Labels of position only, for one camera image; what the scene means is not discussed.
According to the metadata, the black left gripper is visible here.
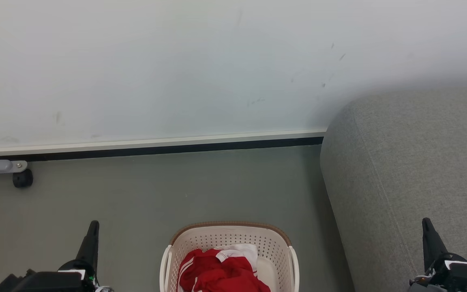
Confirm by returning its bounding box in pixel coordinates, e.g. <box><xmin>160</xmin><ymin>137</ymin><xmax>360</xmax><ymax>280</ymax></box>
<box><xmin>0</xmin><ymin>220</ymin><xmax>114</xmax><ymax>292</ymax></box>

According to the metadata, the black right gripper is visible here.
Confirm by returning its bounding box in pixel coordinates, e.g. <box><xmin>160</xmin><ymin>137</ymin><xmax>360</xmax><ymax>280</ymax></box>
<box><xmin>408</xmin><ymin>218</ymin><xmax>467</xmax><ymax>292</ymax></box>

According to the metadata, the red shirt with white trim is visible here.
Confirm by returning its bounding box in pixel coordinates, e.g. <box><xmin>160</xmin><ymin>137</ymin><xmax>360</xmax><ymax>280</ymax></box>
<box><xmin>201</xmin><ymin>243</ymin><xmax>272</xmax><ymax>292</ymax></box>

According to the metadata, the grey fabric sofa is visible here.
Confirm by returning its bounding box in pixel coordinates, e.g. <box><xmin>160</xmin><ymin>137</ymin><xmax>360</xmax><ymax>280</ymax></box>
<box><xmin>319</xmin><ymin>83</ymin><xmax>467</xmax><ymax>292</ymax></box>

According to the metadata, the black caster wheel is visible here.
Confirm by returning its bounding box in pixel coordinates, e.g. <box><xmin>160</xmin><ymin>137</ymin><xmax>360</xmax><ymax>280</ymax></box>
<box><xmin>13</xmin><ymin>169</ymin><xmax>34</xmax><ymax>188</ymax></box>

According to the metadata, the white and black baseboard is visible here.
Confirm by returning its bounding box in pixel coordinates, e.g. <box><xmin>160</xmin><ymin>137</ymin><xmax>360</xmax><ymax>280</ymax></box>
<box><xmin>0</xmin><ymin>129</ymin><xmax>326</xmax><ymax>162</ymax></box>

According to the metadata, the white perforated laundry basket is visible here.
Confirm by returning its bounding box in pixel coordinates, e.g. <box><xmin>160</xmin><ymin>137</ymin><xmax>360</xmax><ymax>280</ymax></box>
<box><xmin>159</xmin><ymin>221</ymin><xmax>300</xmax><ymax>292</ymax></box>

